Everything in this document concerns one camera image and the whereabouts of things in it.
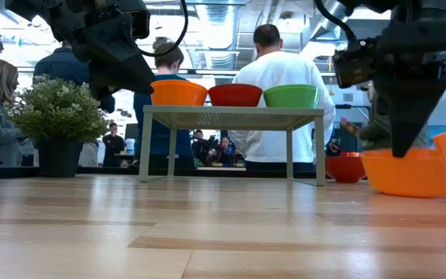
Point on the silver ribbed ventilation duct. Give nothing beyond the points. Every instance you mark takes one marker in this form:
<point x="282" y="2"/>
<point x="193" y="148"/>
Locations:
<point x="217" y="23"/>
<point x="325" y="23"/>

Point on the potted plant with white flowers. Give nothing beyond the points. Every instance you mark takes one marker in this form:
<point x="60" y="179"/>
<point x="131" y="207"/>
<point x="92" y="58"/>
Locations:
<point x="56" y="112"/>

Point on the black table frame rail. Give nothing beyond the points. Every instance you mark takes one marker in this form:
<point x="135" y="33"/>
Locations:
<point x="110" y="170"/>

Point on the pale green perforated metal shelf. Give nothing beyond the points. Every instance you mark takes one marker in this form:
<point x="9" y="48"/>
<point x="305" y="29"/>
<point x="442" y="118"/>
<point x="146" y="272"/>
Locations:
<point x="230" y="112"/>

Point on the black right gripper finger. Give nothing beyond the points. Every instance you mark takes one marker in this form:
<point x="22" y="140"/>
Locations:
<point x="412" y="100"/>

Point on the red bowl with floral inside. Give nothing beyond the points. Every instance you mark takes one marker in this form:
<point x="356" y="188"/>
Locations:
<point x="234" y="97"/>
<point x="343" y="170"/>

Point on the white tub with blue label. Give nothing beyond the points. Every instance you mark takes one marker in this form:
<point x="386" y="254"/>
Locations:
<point x="130" y="147"/>

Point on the blue lit monitor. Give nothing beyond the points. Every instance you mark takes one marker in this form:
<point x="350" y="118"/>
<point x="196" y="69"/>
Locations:
<point x="443" y="133"/>

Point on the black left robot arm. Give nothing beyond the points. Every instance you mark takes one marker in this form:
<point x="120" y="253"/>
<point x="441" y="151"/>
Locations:
<point x="33" y="9"/>

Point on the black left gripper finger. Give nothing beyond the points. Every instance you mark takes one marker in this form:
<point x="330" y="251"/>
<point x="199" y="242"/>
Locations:
<point x="122" y="62"/>

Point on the green plastic bowl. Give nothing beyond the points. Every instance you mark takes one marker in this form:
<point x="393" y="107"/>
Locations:
<point x="292" y="98"/>

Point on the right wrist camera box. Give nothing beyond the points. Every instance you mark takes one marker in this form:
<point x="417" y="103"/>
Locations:
<point x="354" y="67"/>

